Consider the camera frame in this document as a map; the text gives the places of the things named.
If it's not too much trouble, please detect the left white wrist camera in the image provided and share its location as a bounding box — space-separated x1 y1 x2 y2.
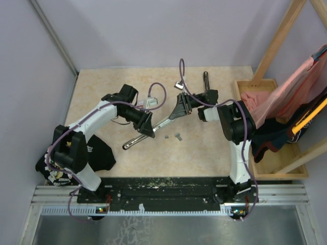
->
143 97 158 109

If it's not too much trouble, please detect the red staple box sleeve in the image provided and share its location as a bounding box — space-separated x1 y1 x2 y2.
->
136 101 144 108

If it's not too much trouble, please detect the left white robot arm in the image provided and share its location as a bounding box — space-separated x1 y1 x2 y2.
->
45 84 155 203

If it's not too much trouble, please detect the black floral t-shirt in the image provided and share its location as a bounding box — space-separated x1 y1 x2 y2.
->
35 135 116 186

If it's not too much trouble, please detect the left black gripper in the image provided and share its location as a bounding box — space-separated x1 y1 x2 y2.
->
120 106 155 137

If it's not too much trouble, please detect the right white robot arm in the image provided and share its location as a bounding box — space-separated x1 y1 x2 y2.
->
169 89 255 202

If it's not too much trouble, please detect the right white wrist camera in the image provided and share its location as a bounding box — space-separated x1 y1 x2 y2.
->
174 81 184 90

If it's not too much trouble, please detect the purple cable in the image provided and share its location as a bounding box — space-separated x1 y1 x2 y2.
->
44 83 168 223
178 58 259 222

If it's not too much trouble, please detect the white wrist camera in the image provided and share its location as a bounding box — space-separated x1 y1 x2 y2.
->
174 81 184 90
143 97 158 109

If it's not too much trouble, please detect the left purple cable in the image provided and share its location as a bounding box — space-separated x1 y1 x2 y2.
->
44 83 168 223

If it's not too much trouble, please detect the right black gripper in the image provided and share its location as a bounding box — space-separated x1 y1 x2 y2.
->
169 93 205 121

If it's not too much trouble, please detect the pink cloth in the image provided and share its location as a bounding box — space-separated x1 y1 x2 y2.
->
241 45 326 128

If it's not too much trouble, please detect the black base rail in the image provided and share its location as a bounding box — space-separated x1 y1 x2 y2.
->
77 177 258 212

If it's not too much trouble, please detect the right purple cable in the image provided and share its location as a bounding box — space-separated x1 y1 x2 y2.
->
178 58 259 222

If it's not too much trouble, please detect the dark navy garment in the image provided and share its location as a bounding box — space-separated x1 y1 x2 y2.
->
251 94 326 163

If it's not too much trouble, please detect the wooden rack frame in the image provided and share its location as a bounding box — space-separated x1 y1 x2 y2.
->
250 1 326 174

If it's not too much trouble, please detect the black silver stapler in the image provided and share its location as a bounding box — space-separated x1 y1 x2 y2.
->
122 116 172 151
203 71 210 91

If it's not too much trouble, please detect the wooden tray box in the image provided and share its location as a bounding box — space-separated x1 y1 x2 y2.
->
232 79 308 181

